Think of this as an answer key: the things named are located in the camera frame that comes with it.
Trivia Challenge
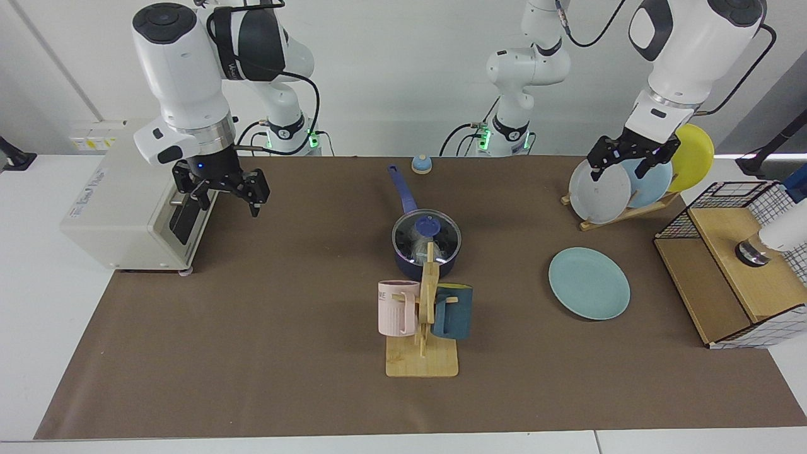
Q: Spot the dark teal cup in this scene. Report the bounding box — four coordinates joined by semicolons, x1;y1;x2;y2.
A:
432;284;474;341

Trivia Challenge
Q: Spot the teal green plate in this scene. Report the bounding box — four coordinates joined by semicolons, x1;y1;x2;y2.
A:
548;247;631;321

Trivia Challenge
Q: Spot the black clamp mount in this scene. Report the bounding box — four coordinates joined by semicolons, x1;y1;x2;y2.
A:
0;136;37;172

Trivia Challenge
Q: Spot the wooden cup stand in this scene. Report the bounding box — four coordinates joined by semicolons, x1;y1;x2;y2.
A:
385;242;460;378

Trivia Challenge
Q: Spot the white wall power strip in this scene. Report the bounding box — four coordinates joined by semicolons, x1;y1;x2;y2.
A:
68;120;127;152

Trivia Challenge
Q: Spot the pale toaster oven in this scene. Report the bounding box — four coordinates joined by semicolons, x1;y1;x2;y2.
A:
60;119;221;277

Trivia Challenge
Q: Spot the glass lid blue knob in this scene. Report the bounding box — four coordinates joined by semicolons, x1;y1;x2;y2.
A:
392;209;463;264

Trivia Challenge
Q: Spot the brown tablecloth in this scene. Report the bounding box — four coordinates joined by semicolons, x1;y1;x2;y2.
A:
33;156;807;440

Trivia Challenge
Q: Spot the pink cup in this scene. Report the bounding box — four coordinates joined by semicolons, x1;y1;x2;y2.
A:
378;280;421;337

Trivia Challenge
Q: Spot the light blue plate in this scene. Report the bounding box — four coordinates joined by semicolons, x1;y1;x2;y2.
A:
621;158;674;209

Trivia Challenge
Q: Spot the black pole stand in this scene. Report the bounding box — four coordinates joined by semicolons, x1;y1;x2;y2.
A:
735;110;807;178

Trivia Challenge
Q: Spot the small blue block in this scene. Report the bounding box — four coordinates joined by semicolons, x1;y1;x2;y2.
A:
782;163;807;204

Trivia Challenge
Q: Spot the white cylindrical device silver ring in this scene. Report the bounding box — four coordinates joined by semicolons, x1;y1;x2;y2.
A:
734;211;807;267

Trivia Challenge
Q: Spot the yellow plate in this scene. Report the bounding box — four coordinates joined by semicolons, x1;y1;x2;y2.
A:
665;122;715;193

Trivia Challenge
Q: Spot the grey plate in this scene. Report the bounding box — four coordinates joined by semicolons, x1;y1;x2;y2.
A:
569;158;632;225

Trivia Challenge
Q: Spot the wooden plate rack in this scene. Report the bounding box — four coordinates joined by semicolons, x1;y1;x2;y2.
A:
561;189;682;232

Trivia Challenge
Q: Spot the black pot blue handle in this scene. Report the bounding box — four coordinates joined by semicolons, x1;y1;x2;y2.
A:
387;165;463;282

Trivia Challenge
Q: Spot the black base cable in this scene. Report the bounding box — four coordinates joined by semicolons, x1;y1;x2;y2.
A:
439;122;487;157
235;120;269;152

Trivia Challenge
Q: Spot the wire basket wooden floor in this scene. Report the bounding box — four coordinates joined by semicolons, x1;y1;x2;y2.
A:
654;181;807;350

